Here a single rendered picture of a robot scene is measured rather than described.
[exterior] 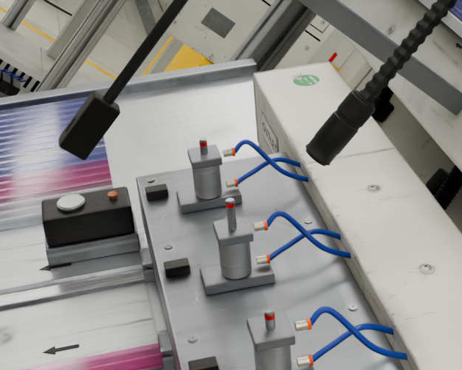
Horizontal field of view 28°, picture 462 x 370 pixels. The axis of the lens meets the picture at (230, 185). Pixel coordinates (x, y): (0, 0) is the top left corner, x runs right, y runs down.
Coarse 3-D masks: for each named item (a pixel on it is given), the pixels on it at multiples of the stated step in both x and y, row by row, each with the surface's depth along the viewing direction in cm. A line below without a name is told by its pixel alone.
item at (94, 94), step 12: (96, 96) 62; (84, 108) 62; (96, 108) 62; (108, 108) 62; (72, 120) 63; (84, 120) 62; (96, 120) 63; (108, 120) 63; (72, 132) 63; (84, 132) 63; (96, 132) 63; (60, 144) 63; (72, 144) 63; (84, 144) 63; (96, 144) 64; (84, 156) 64
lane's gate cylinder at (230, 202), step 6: (228, 198) 62; (228, 204) 62; (234, 204) 62; (228, 210) 62; (234, 210) 63; (228, 216) 63; (234, 216) 63; (228, 222) 63; (234, 222) 63; (234, 228) 63
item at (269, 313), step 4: (268, 308) 54; (272, 308) 54; (264, 312) 53; (268, 312) 53; (272, 312) 53; (264, 316) 54; (268, 316) 53; (272, 316) 53; (268, 320) 54; (272, 320) 54; (268, 324) 54; (272, 324) 54; (268, 328) 54; (272, 328) 54
